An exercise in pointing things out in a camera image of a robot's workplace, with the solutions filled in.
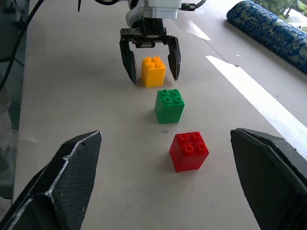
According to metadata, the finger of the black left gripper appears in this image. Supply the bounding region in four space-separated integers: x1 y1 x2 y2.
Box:
119 38 139 86
165 36 181 82

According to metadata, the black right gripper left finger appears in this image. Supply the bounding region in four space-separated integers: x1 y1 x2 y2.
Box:
0 130 102 230

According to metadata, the green studded toy cube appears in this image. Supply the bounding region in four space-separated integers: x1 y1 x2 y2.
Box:
153 88 186 125

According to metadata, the red studded toy cube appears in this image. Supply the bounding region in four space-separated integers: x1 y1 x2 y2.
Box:
168 131 210 173

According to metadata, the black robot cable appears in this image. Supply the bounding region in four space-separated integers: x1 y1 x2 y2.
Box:
179 0 207 12
0 0 46 92
94 0 131 7

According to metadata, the yellow studded toy cube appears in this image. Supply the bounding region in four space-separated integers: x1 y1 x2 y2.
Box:
140 56 167 88

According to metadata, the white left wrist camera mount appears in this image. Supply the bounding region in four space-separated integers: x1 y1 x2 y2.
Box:
125 0 184 28

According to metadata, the blue gold patterned cushion roll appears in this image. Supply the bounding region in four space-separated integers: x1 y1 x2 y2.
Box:
226 0 307 73

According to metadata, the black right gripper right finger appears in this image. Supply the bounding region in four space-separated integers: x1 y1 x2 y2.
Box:
230 127 307 230

